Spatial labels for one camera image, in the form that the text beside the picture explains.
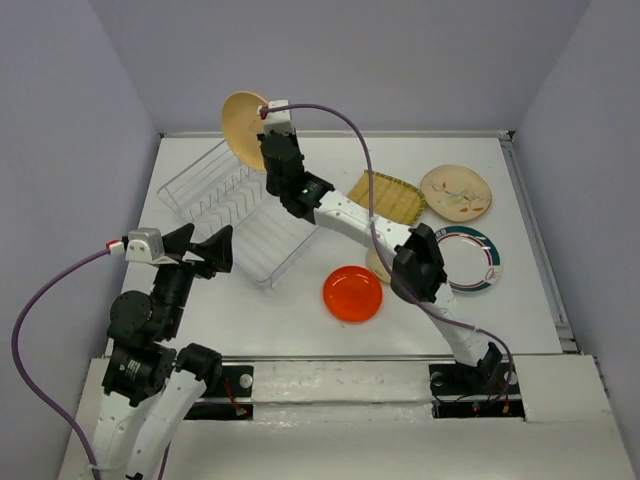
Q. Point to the orange plate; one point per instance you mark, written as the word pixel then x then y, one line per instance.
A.
pixel 352 294

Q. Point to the tan round plate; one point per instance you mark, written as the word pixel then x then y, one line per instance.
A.
pixel 241 124

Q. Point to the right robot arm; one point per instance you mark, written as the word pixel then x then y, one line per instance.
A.
pixel 417 265

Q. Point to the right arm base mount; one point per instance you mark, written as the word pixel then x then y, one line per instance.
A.
pixel 457 395

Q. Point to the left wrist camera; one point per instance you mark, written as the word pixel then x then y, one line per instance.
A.
pixel 144 245

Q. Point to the white green-rimmed plate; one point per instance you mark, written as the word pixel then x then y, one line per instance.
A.
pixel 472 261

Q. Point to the small cream plate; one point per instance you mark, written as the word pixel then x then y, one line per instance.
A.
pixel 374 264

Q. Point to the woven bamboo tray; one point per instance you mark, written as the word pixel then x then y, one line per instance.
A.
pixel 397 200

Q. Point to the white wire dish rack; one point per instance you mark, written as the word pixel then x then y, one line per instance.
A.
pixel 217 190

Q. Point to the beige floral plate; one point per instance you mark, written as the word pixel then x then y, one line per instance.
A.
pixel 456 193

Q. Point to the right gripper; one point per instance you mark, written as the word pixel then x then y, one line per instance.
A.
pixel 276 141

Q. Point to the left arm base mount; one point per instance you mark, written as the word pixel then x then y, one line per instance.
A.
pixel 230 399

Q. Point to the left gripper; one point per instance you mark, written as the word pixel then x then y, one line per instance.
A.
pixel 185 260

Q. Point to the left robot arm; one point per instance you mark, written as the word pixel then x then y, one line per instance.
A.
pixel 148 388

